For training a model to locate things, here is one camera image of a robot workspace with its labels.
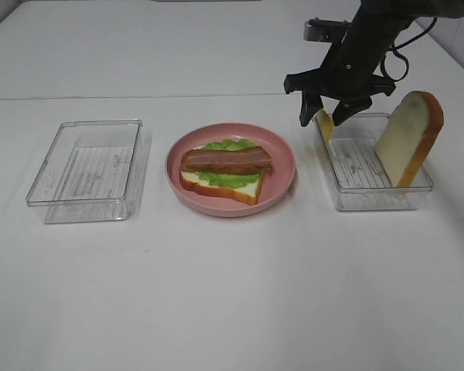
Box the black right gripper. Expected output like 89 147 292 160
284 36 395 127

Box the pink bacon strip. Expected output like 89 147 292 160
181 146 272 167

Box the pink round plate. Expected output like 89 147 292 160
165 123 296 217

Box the yellow cheese slice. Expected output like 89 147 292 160
316 108 335 146

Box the brown bacon strip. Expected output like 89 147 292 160
181 165 272 175

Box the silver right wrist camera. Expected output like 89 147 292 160
303 18 351 43

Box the left clear plastic tray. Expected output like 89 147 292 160
26 119 151 224

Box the bread slice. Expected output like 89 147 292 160
374 90 444 188
179 162 267 206

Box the green lettuce leaf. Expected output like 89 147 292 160
195 138 264 189

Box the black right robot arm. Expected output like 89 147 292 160
284 1 464 127

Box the clear plastic tray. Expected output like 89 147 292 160
26 119 151 224
312 113 434 212

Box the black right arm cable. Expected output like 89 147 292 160
378 15 438 82

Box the right clear plastic tray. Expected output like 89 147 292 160
312 113 434 212

